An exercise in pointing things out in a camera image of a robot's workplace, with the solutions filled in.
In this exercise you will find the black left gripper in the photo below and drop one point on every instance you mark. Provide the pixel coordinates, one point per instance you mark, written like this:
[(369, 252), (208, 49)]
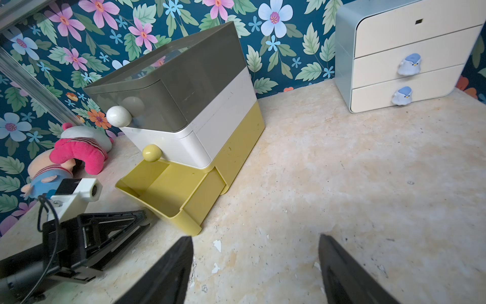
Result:
[(65, 244)]

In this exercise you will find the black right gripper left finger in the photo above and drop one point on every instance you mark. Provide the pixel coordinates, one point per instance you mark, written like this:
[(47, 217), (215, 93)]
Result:
[(167, 280)]

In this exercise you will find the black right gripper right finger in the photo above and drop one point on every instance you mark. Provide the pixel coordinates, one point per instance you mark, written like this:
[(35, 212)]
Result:
[(344, 279)]

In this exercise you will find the yellow bottom drawer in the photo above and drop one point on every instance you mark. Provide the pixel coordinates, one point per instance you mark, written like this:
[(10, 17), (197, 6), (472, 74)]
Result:
[(176, 193)]

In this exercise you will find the white drawer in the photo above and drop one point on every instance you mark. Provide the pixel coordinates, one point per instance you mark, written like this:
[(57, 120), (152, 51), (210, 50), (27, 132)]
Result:
[(186, 147)]

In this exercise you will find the grey top drawer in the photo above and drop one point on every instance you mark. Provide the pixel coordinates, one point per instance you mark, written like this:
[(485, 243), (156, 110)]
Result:
[(148, 106)]

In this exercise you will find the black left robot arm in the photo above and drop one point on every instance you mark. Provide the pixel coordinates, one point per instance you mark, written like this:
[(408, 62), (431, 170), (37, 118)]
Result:
[(23, 275)]

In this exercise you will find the three-drawer mini cabinet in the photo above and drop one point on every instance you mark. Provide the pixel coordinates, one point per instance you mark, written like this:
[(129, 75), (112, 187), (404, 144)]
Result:
[(207, 76)]

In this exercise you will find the blue pig plush toy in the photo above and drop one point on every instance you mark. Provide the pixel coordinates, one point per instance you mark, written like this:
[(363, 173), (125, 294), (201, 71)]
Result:
[(46, 175)]

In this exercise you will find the pink white plush toy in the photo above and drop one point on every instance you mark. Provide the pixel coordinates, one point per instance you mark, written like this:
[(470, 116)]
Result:
[(82, 143)]

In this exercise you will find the light blue small cabinet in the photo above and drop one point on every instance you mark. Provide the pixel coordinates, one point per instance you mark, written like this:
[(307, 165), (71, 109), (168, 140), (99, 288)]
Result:
[(392, 53)]

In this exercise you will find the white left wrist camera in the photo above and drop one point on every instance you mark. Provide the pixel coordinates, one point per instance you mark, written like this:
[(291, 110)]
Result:
[(73, 196)]

